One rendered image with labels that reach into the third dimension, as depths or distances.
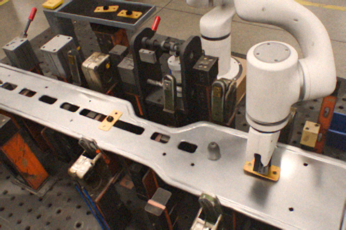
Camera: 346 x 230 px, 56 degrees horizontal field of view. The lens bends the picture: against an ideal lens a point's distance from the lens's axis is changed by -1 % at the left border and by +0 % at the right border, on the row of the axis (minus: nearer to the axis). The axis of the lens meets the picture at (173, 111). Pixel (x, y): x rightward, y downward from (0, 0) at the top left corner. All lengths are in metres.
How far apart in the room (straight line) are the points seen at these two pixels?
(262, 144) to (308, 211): 0.20
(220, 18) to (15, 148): 0.83
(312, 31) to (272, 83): 0.12
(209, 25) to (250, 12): 0.64
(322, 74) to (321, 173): 0.31
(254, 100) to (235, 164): 0.27
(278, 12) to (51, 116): 0.77
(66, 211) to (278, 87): 0.89
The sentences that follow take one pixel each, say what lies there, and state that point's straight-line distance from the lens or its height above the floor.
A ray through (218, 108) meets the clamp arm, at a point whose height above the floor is 1.03.
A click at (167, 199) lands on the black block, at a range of 0.81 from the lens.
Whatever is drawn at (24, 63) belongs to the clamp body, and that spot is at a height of 0.98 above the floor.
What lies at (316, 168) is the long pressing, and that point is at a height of 1.00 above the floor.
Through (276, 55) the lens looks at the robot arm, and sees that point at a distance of 0.58.
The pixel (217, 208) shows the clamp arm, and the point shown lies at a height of 1.08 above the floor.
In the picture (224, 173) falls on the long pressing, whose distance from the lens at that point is 0.83.
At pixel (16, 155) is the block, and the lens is 1.21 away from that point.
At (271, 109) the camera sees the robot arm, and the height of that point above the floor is 1.25.
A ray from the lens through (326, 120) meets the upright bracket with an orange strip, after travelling 0.86.
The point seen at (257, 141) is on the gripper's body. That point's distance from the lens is 0.68.
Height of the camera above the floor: 1.68
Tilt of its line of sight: 44 degrees down
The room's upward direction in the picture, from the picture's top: 11 degrees counter-clockwise
